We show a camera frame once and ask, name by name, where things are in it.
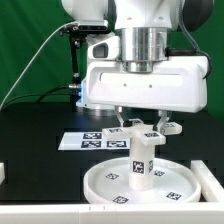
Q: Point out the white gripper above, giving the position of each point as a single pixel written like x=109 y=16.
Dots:
x=177 y=84

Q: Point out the white cross-shaped table base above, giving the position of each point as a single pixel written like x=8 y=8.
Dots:
x=144 y=133

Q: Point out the white round table top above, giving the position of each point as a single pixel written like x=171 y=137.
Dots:
x=108 y=182

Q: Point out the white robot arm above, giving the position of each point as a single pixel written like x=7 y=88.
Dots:
x=141 y=54

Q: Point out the white marker sheet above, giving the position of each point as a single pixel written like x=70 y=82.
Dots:
x=73 y=141

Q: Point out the white left border block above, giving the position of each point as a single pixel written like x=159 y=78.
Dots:
x=2 y=173

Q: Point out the white right border rail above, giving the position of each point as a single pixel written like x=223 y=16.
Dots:
x=211 y=189

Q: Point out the white border rail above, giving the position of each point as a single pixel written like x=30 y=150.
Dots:
x=180 y=213
x=211 y=189

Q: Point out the white front border rail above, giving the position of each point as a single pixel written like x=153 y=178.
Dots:
x=180 y=213

